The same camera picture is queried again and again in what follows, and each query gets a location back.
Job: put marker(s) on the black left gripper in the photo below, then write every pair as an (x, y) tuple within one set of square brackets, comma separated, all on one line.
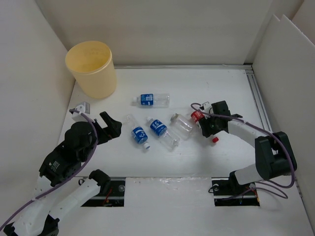
[(114, 127)]

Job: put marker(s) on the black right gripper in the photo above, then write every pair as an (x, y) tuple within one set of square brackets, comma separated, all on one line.
[(204, 124)]

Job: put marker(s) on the red label water bottle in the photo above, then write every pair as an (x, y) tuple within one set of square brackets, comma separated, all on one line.
[(196, 116)]

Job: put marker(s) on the clear jar metal lid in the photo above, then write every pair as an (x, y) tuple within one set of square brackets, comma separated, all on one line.
[(182, 126)]

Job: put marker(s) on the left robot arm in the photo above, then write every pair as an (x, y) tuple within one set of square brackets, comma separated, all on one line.
[(39, 216)]

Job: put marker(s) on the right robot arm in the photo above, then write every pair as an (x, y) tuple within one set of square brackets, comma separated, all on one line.
[(275, 163)]

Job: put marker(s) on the yellow plastic bin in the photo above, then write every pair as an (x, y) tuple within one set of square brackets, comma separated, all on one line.
[(91, 64)]

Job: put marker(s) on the left blue label bottle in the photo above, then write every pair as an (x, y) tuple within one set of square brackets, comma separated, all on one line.
[(136, 131)]

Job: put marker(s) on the middle blue label bottle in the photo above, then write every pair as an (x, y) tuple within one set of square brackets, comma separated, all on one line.
[(165, 135)]

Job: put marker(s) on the horizontal blue label bottle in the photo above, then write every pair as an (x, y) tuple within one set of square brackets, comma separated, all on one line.
[(154, 100)]

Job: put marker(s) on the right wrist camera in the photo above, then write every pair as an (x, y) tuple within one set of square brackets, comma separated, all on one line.
[(206, 108)]

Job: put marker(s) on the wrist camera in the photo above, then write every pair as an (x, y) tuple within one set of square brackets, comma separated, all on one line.
[(206, 108), (83, 107)]

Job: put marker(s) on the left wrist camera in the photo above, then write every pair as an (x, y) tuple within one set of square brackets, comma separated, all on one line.
[(83, 107)]

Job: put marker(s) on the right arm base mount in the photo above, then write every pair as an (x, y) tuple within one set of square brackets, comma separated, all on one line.
[(227, 192)]

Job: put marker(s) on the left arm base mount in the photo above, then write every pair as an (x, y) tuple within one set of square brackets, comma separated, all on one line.
[(113, 197)]

